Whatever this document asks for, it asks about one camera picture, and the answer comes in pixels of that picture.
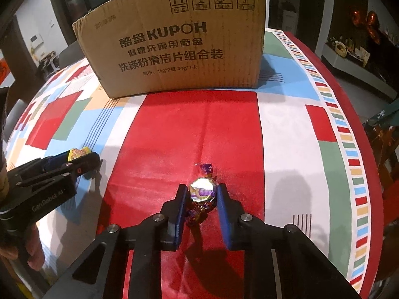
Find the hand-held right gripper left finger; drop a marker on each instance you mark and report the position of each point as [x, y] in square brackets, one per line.
[181, 215]

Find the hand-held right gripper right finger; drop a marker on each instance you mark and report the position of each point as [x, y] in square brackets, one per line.
[225, 218]

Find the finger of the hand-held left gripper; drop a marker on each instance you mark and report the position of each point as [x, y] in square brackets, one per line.
[57, 159]
[84, 165]

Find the yellow candy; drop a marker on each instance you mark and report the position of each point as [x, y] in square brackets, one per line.
[79, 153]

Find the gold twist-wrapped candy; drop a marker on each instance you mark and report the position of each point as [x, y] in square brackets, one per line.
[202, 190]

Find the brown cardboard box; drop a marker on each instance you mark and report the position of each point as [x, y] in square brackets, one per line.
[171, 68]

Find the person's left hand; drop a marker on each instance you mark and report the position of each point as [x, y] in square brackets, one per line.
[33, 246]

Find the grey chair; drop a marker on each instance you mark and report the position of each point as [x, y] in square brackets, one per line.
[73, 54]
[17, 112]

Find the white cluttered shelf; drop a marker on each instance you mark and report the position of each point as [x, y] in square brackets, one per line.
[49, 62]

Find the colourful patchwork tablecloth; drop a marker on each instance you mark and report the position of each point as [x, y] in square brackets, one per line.
[280, 130]

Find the red shiny bag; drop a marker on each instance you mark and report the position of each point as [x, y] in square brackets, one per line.
[385, 149]

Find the green bag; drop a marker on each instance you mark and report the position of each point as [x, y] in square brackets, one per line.
[385, 112]

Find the dark sideboard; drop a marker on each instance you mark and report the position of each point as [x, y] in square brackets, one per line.
[358, 71]

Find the orange balloon figure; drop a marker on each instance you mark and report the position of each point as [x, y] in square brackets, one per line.
[367, 25]

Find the white wall panel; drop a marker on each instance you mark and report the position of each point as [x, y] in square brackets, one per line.
[36, 41]

